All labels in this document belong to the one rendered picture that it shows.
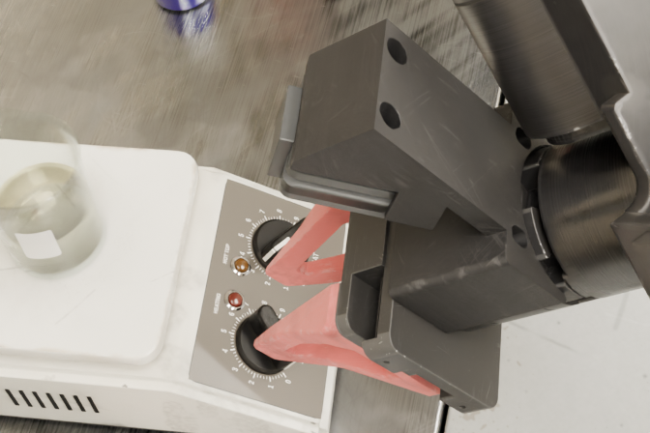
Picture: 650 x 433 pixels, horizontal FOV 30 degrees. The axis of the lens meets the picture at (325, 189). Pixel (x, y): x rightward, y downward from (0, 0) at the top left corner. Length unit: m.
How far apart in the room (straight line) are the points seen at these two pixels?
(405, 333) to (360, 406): 0.22
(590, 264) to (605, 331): 0.27
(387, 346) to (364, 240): 0.05
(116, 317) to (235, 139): 0.19
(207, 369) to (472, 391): 0.18
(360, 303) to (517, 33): 0.12
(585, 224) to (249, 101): 0.39
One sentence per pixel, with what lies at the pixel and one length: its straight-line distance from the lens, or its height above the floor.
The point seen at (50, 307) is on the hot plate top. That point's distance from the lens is 0.60.
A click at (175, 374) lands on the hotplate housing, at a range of 0.59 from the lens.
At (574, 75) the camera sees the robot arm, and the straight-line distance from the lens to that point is 0.39.
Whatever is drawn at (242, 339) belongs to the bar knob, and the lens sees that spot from 0.61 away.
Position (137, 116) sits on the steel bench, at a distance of 0.76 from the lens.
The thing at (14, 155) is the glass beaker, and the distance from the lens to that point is 0.60.
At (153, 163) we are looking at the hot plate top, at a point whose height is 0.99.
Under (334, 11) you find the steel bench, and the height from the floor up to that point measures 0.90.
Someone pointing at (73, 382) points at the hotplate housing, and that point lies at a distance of 0.61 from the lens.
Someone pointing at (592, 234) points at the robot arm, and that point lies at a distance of 0.41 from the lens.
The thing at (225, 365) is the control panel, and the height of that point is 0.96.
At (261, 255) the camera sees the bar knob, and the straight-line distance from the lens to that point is 0.63.
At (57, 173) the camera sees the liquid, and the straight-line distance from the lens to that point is 0.60.
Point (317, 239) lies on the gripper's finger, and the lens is 0.50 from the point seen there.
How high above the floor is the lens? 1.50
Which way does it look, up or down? 57 degrees down
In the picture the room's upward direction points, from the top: 6 degrees counter-clockwise
